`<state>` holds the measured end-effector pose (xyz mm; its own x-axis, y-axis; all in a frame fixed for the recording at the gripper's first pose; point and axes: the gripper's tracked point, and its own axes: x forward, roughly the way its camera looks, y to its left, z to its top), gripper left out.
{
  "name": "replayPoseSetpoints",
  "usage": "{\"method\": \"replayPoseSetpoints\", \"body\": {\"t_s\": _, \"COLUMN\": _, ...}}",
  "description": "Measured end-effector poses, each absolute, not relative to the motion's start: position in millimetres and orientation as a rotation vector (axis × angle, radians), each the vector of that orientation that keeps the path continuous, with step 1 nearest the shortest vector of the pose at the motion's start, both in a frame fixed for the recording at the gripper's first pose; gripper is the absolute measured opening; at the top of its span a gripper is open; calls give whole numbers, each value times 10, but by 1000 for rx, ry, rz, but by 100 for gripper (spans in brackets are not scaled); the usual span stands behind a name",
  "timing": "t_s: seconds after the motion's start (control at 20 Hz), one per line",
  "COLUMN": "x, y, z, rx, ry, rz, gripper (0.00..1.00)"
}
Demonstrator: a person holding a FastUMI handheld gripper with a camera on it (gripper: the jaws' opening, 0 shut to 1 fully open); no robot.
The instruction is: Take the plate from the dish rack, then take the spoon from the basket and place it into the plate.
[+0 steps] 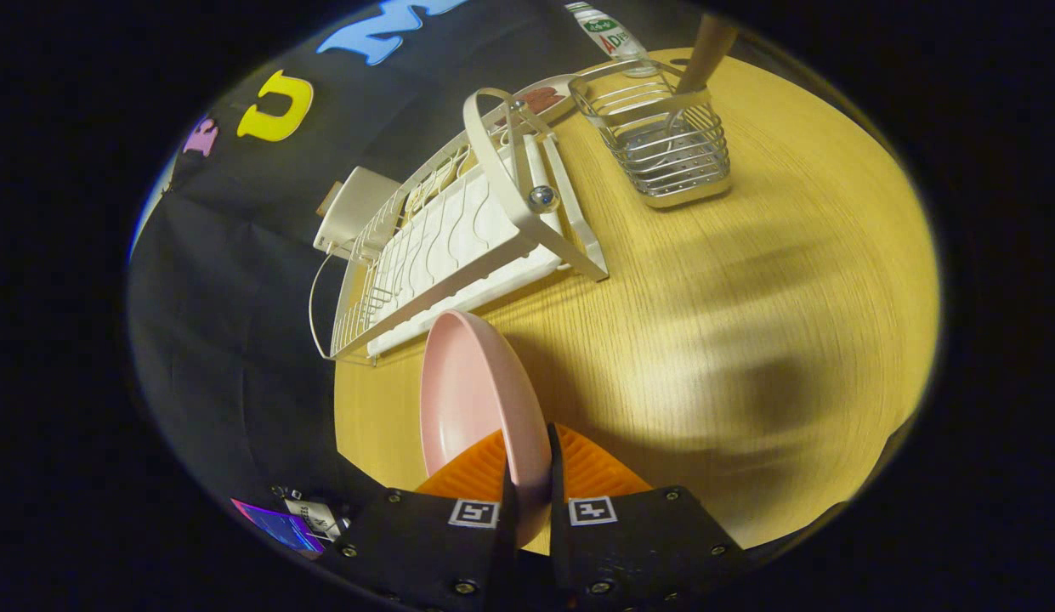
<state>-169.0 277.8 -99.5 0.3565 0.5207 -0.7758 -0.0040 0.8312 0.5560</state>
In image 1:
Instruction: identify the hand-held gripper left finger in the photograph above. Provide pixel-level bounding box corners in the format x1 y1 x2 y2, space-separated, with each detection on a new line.
334 428 521 612

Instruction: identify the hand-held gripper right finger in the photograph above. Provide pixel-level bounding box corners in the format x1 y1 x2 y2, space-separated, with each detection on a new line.
547 422 749 612

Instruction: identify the pink plate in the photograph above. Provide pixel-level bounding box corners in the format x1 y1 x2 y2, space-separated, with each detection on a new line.
419 309 553 524

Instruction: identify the white wire dish rack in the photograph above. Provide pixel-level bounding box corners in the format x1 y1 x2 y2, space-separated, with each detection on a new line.
327 75 610 366

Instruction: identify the metal wire basket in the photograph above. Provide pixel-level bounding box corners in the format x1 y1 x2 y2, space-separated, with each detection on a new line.
568 58 734 209

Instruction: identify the wooden handle spoon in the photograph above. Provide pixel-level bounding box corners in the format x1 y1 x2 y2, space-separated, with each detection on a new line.
638 15 739 175

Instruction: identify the beige plate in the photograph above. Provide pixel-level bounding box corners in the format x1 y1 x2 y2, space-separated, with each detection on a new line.
493 74 583 128

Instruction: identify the white printed label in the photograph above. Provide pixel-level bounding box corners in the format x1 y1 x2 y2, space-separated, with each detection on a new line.
285 497 341 541

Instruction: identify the white drip tray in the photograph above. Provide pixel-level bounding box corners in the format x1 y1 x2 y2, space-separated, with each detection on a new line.
366 136 579 358

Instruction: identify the black backdrop cloth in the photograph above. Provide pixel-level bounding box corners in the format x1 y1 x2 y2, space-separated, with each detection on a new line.
128 0 630 528

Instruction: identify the white toaster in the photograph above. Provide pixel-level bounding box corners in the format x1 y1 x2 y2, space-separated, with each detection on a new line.
313 166 403 260

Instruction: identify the red raw meat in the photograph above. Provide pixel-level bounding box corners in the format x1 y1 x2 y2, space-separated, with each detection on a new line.
514 85 570 116

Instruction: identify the white green drink bottle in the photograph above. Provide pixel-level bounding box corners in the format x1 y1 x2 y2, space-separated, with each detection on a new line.
565 2 660 79

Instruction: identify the white toaster cable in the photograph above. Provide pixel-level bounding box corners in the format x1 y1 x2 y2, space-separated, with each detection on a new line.
309 251 337 358

